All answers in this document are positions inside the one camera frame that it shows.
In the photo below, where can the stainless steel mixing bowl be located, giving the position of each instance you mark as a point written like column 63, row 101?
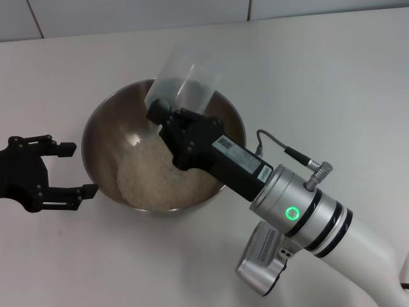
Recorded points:
column 105, row 128

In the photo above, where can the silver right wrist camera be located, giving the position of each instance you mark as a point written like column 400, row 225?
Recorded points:
column 259, row 256

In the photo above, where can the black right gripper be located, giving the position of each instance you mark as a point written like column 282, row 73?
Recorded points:
column 223, row 160

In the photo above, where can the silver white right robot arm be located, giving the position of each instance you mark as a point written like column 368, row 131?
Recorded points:
column 319, row 220

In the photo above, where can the clear plastic measuring cup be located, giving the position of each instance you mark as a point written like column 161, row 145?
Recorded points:
column 179, row 73

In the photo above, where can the white rice grains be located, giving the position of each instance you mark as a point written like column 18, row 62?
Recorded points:
column 150, row 179

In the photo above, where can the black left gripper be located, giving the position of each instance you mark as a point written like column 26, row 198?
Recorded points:
column 22, row 179

